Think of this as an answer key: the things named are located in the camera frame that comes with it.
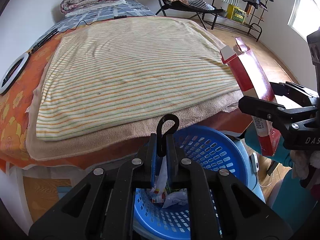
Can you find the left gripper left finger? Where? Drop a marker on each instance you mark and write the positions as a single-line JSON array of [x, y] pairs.
[[101, 205]]

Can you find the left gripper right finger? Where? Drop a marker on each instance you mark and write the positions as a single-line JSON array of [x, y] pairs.
[[220, 205]]

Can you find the white tissue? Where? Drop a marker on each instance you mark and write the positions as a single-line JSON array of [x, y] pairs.
[[177, 197]]

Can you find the white paper wrapper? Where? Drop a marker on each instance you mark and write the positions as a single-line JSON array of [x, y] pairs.
[[158, 192]]

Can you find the red cardboard box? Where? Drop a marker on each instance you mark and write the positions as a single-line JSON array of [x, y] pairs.
[[253, 82]]

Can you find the blue plastic trash basket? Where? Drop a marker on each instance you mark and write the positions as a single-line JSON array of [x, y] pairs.
[[213, 151]]

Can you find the gloved right hand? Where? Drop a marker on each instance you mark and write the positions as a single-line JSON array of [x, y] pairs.
[[301, 162]]

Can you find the beige fleece blanket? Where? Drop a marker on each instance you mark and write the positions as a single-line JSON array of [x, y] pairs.
[[125, 134]]

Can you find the orange floral bedsheet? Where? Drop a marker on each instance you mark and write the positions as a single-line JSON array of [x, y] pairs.
[[20, 147]]

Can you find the window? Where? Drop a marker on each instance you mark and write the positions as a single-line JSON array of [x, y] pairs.
[[304, 18]]

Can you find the black clothes rack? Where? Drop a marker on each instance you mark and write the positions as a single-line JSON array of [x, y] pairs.
[[254, 18]]

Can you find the yellow plastic crate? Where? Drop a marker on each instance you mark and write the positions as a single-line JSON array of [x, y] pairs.
[[236, 14]]

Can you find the striped yellow towel blanket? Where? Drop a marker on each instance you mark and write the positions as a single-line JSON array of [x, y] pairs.
[[135, 72]]

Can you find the black folding chair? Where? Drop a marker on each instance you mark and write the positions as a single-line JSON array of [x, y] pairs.
[[165, 5]]

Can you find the clothes on chair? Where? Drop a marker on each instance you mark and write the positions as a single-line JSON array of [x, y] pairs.
[[196, 4]]

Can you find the blue checkered bedsheet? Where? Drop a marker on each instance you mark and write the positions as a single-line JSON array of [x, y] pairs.
[[130, 8]]

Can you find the white ring light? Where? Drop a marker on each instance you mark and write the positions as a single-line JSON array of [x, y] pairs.
[[13, 72]]

